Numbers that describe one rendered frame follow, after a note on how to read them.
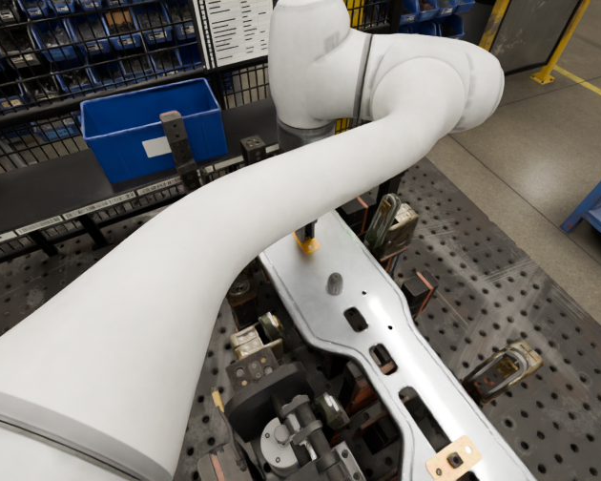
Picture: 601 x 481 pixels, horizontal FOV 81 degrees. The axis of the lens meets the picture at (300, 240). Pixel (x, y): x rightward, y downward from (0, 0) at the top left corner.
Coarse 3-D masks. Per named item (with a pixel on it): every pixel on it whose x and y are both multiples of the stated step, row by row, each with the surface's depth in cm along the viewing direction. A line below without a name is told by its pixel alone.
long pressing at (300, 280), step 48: (288, 240) 79; (336, 240) 79; (288, 288) 72; (384, 288) 72; (336, 336) 65; (384, 336) 65; (384, 384) 60; (432, 384) 60; (480, 432) 56; (432, 480) 52; (480, 480) 52; (528, 480) 52
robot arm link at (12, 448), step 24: (0, 432) 11; (24, 432) 11; (0, 456) 10; (24, 456) 11; (48, 456) 11; (72, 456) 11; (0, 480) 10; (24, 480) 10; (48, 480) 10; (72, 480) 11; (96, 480) 11; (120, 480) 12
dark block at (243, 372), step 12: (264, 348) 52; (240, 360) 51; (252, 360) 51; (264, 360) 51; (276, 360) 51; (228, 372) 50; (240, 372) 50; (252, 372) 49; (264, 372) 50; (240, 384) 49
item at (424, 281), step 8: (424, 272) 75; (408, 280) 74; (416, 280) 74; (424, 280) 74; (432, 280) 74; (400, 288) 76; (408, 288) 73; (416, 288) 73; (424, 288) 73; (432, 288) 73; (408, 296) 73; (416, 296) 72; (424, 296) 75; (408, 304) 75; (416, 304) 76; (424, 304) 78; (416, 312) 80; (392, 328) 88
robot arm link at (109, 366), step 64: (384, 64) 40; (448, 64) 38; (384, 128) 31; (448, 128) 41; (256, 192) 24; (320, 192) 26; (128, 256) 18; (192, 256) 19; (256, 256) 25; (64, 320) 14; (128, 320) 15; (192, 320) 17; (0, 384) 12; (64, 384) 12; (128, 384) 13; (192, 384) 17; (128, 448) 12
